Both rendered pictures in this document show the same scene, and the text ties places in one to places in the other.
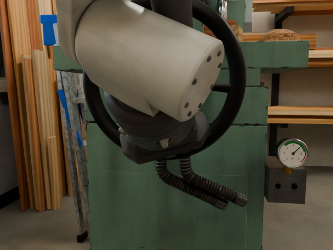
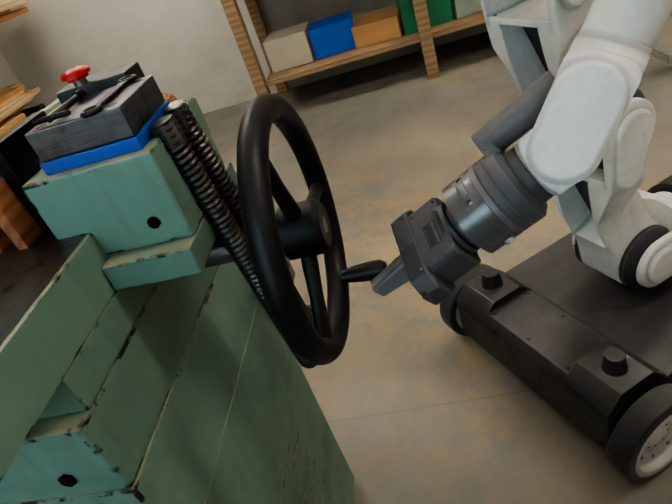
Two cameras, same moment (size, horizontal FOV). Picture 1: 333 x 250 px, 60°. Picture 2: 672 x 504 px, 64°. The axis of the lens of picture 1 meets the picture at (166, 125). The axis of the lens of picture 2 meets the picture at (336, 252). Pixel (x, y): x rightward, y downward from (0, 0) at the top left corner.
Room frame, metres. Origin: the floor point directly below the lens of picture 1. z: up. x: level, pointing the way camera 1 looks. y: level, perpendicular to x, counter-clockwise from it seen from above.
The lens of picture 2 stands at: (0.43, 0.50, 1.10)
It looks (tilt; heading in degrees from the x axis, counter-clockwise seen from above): 33 degrees down; 277
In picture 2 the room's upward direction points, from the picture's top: 20 degrees counter-clockwise
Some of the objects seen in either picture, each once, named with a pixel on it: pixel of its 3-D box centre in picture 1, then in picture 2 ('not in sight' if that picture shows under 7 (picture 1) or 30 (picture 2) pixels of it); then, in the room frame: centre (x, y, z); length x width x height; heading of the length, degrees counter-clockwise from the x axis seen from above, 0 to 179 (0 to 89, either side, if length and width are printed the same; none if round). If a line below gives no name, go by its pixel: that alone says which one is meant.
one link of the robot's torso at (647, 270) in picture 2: not in sight; (638, 236); (-0.10, -0.45, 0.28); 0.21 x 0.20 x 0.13; 22
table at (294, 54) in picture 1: (175, 58); (88, 229); (0.74, -0.02, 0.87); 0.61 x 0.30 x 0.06; 82
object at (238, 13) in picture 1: (230, 22); not in sight; (1.01, -0.22, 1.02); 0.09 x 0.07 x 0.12; 82
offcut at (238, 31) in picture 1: (231, 35); not in sight; (0.70, -0.15, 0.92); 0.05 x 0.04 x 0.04; 154
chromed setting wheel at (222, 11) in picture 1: (221, 18); not in sight; (0.96, -0.18, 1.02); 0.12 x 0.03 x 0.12; 172
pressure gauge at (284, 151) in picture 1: (290, 156); not in sight; (0.61, -0.27, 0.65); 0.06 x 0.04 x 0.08; 82
